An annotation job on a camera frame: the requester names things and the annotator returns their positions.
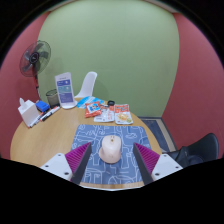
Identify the white tissue box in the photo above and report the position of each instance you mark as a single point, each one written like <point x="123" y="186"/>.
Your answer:
<point x="28" y="113"/>

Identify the blue patterned mouse pad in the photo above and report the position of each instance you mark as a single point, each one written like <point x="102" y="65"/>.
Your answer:
<point x="111" y="130"/>

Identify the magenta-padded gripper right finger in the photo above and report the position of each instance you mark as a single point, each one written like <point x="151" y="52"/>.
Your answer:
<point x="165" y="165"/>

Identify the cream computer mouse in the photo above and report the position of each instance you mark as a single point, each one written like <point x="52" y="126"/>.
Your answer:
<point x="110" y="149"/>

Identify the dark translucent cup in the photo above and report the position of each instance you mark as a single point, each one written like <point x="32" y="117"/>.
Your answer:
<point x="52" y="98"/>

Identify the grey floor mat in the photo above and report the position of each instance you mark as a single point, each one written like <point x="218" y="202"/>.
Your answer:
<point x="156" y="131"/>

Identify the blue whiteboard eraser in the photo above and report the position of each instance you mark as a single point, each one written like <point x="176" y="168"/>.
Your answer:
<point x="42" y="106"/>

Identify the black office chair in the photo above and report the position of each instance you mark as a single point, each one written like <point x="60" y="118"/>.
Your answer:
<point x="206" y="143"/>

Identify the orange and yellow snack packet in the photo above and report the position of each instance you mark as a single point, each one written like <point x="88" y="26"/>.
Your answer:
<point x="123" y="115"/>

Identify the blue wet wipes packet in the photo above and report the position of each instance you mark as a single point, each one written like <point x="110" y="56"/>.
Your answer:
<point x="87" y="101"/>

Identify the white whiteboard marker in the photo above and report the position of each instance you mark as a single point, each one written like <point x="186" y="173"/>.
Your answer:
<point x="36" y="120"/>

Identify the small black round object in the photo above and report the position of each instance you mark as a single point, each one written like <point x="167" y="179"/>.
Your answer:
<point x="111" y="103"/>

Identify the clear acrylic sign stand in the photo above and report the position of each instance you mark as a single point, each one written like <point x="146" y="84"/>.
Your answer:
<point x="64" y="89"/>

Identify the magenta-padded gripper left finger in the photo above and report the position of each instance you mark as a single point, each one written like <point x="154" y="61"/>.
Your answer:
<point x="60" y="165"/>

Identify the red-capped whiteboard marker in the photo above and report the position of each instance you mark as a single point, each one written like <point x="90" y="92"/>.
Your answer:
<point x="53" y="111"/>

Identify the white plastic chair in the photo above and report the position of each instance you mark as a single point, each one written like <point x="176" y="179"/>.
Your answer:
<point x="88" y="83"/>

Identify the standing fan with red pole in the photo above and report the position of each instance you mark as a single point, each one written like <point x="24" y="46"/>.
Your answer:
<point x="34" y="58"/>

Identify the black whiteboard marker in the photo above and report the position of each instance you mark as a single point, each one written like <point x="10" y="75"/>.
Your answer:
<point x="45" y="115"/>

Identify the white snack packet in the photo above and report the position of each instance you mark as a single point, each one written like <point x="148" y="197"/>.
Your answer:
<point x="105" y="115"/>

